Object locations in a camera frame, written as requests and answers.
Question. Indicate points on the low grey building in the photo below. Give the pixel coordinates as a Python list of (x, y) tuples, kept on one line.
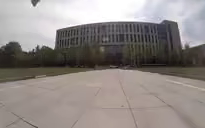
[(196, 53)]

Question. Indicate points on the row of trees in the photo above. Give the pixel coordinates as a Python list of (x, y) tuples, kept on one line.
[(13, 55)]

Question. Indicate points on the grass field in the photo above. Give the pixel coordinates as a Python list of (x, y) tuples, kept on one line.
[(23, 72), (183, 71)]

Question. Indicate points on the grey stone slab pavement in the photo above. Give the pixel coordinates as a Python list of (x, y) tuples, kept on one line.
[(103, 100)]

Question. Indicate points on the large curved grey building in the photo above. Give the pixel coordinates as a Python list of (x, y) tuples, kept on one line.
[(123, 31)]

